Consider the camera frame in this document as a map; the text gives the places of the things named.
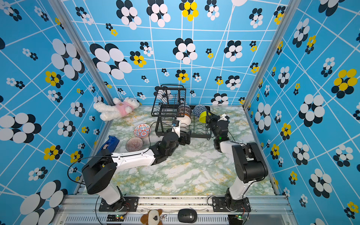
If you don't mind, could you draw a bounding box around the red blue patterned bowl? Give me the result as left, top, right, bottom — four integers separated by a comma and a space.
134, 124, 151, 138

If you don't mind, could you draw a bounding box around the black computer mouse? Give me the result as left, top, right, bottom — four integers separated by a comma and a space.
177, 208, 198, 224

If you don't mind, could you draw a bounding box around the right circuit board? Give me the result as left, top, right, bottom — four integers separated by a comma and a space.
228, 215, 243, 225

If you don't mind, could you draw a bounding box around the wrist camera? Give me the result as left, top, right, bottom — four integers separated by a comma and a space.
219, 113, 230, 121
172, 120, 181, 137

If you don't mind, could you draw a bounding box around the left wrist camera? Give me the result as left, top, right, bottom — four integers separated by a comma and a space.
172, 120, 181, 137

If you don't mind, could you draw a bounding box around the pink striped bowl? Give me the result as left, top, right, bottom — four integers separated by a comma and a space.
125, 137, 143, 152

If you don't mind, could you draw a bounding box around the blue triangle pattern bowl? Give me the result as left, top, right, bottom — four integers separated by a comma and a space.
192, 105, 207, 118

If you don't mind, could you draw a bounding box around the brown plush dog toy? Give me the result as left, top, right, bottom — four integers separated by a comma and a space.
140, 209, 163, 225

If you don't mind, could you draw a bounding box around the blue tape dispenser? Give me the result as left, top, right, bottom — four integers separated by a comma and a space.
100, 136, 120, 153

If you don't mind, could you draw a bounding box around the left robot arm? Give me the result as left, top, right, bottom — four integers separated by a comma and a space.
82, 131, 191, 211

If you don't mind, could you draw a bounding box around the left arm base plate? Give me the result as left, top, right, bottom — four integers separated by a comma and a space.
98, 197, 139, 212

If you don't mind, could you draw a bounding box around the left circuit board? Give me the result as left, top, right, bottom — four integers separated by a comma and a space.
106, 214, 125, 222

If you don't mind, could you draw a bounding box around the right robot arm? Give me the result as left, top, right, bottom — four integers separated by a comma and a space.
206, 112, 268, 212

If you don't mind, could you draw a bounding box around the white plush toy pink shirt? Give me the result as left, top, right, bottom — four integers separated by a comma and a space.
93, 97, 140, 122

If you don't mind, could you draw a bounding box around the lime green bowl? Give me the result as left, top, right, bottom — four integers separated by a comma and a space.
199, 111, 208, 123

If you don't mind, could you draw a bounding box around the circuit board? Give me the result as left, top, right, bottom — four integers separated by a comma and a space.
228, 215, 243, 225
106, 214, 125, 222

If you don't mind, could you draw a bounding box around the plain white bowl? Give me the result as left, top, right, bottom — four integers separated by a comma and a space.
176, 115, 191, 127

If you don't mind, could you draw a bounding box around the black wire dish rack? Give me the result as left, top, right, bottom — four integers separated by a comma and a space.
151, 84, 212, 140

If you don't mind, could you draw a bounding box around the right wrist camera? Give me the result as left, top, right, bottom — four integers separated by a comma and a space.
219, 113, 230, 121

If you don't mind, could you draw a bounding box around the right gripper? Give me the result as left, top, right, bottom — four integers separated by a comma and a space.
207, 111, 222, 142

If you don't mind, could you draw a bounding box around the brown white patterned bowl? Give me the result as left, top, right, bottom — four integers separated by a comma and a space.
177, 105, 192, 117

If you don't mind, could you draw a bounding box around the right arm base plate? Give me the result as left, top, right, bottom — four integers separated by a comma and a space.
211, 196, 251, 213

